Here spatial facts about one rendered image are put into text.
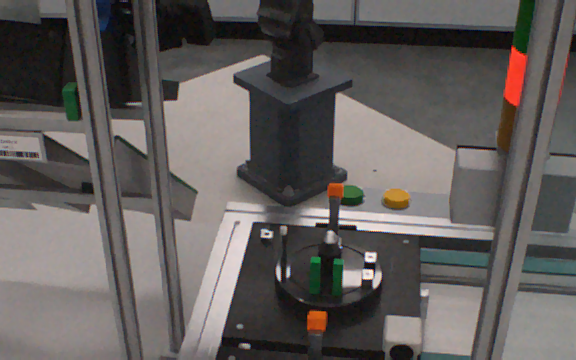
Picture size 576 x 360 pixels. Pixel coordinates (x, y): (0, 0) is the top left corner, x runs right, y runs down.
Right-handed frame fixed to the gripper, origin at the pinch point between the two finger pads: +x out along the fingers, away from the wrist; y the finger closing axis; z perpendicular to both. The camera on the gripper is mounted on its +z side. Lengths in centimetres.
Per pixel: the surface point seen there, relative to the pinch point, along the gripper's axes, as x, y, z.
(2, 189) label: 18.7, -10.6, -9.8
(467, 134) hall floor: -179, -3, -181
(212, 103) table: -45, -23, -53
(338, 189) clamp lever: -1.5, 24.7, -21.9
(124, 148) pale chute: 14.1, 7.1, -3.5
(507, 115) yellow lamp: 6.6, 47.5, 2.6
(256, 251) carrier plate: 5.5, 14.3, -29.7
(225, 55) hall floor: -208, -129, -181
